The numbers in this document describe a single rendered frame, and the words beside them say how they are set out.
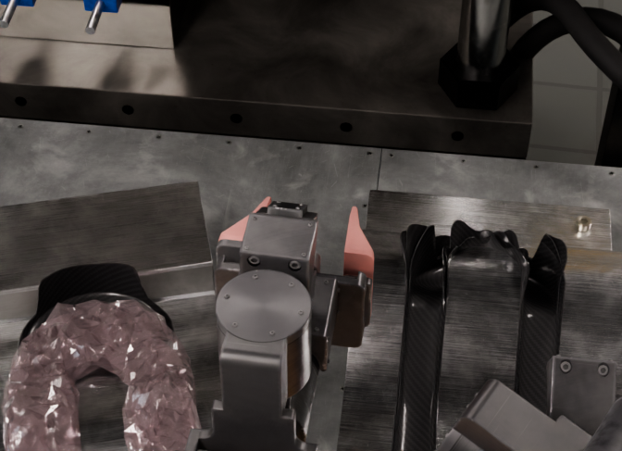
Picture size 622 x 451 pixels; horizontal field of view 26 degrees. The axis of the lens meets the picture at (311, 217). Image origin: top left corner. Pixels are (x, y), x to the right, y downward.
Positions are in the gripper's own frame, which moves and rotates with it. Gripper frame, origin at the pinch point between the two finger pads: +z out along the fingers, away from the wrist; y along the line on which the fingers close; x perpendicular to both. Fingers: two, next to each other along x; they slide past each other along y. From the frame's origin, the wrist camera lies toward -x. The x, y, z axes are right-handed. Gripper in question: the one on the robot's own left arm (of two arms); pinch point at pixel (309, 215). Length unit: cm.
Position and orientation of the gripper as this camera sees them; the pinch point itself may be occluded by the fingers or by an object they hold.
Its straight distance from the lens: 98.2
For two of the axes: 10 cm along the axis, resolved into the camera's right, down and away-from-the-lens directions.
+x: -0.1, 7.1, 7.1
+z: 1.6, -7.0, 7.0
